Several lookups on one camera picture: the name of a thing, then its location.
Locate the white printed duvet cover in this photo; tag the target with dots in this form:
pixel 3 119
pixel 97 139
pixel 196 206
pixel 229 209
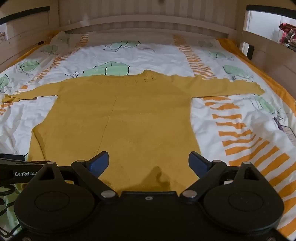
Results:
pixel 231 129

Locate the orange bed sheet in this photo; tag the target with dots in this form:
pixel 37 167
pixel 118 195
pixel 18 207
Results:
pixel 266 69

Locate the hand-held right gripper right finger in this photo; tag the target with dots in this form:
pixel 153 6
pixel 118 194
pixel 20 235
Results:
pixel 196 162

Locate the yellow knit sweater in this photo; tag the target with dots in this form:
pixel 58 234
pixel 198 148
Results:
pixel 120 120

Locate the wooden bed frame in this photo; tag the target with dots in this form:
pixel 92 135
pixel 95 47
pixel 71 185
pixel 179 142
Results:
pixel 143 24

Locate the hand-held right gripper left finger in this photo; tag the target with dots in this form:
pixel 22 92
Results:
pixel 100 162

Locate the white fabric label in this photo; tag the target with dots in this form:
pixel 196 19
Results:
pixel 291 135

